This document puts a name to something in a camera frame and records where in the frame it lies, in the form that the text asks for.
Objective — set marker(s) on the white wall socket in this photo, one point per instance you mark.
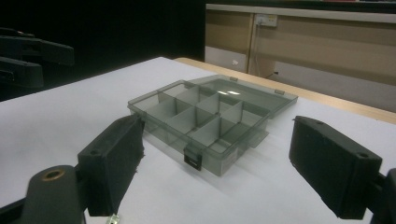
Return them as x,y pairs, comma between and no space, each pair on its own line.
266,20

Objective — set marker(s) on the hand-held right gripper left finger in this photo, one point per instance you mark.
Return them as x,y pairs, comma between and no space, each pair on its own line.
109,161

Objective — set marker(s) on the clear grey compartment box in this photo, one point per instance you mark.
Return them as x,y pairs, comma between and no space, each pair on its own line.
199,124

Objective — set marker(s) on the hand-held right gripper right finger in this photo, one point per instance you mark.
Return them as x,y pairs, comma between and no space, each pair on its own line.
330,165

